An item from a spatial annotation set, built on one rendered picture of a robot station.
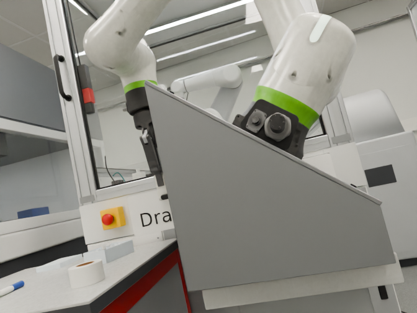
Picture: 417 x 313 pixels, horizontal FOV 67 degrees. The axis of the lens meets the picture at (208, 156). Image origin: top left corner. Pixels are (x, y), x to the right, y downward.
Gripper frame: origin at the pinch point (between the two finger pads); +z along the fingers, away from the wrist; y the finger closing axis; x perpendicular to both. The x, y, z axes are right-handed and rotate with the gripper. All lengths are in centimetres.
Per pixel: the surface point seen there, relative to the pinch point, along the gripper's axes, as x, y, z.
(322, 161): 46, -28, 3
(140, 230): -9.2, -1.8, 10.1
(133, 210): -10.0, -1.9, 4.4
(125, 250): -19.3, -11.5, 16.1
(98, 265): -12.1, 16.9, 13.7
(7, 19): -161, -166, -184
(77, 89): -35, -31, -46
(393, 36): 229, -338, -125
